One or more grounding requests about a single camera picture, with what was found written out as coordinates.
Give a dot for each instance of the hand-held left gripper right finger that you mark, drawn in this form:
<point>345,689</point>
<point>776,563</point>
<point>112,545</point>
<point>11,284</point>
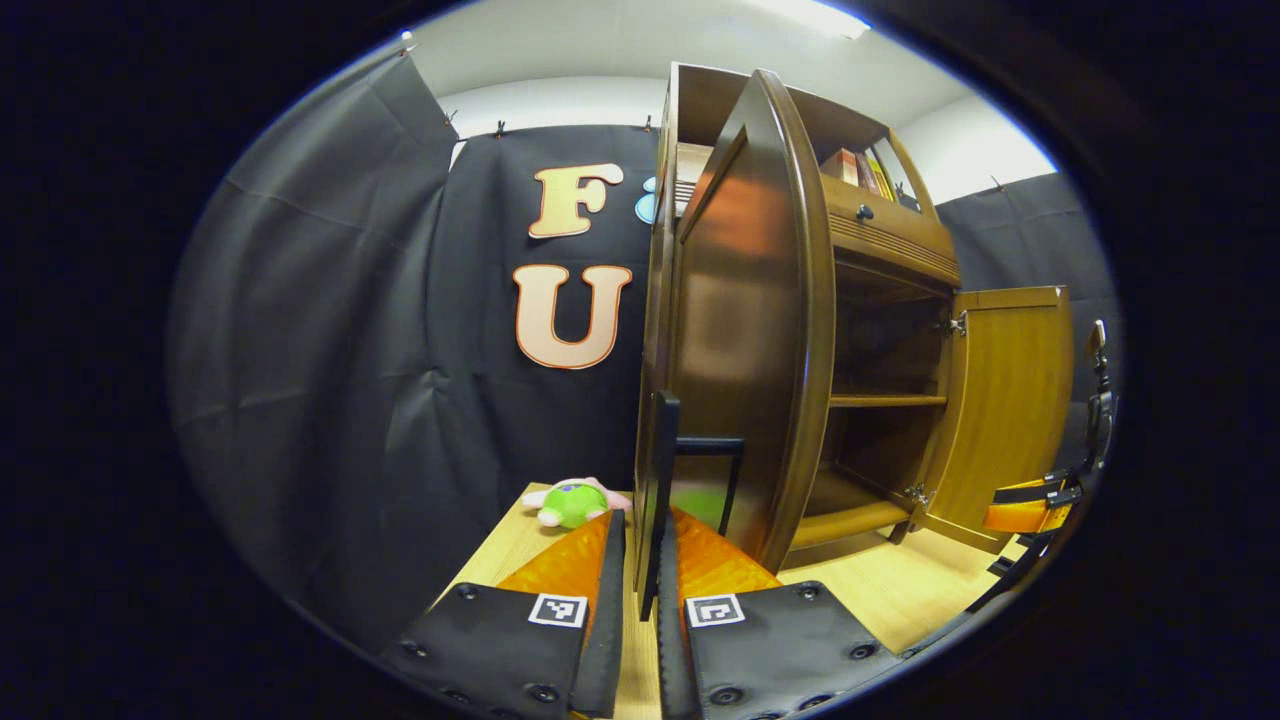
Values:
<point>790,650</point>

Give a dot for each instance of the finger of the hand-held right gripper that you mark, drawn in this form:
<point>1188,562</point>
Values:
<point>1015,515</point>

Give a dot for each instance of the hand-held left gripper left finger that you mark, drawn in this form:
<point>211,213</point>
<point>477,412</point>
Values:
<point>480,650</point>

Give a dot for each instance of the wooden shoe cabinet door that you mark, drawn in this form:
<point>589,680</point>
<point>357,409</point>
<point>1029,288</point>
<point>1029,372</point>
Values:
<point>1010,400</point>
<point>740,300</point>

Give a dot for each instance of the wooden double-door shoe cabinet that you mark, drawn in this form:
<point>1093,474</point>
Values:
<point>850,520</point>

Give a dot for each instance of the metal door hinge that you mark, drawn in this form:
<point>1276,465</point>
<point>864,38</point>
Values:
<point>917,494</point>
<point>955,324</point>

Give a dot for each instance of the green plush toy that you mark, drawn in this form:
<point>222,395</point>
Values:
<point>575,503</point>

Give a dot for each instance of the black backdrop cloth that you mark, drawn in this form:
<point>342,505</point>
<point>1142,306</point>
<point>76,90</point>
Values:
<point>350,350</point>

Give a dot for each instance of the maroon book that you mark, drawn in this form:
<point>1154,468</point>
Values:
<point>868,175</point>

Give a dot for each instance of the red book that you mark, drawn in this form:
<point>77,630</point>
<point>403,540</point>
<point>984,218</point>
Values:
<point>840,167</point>

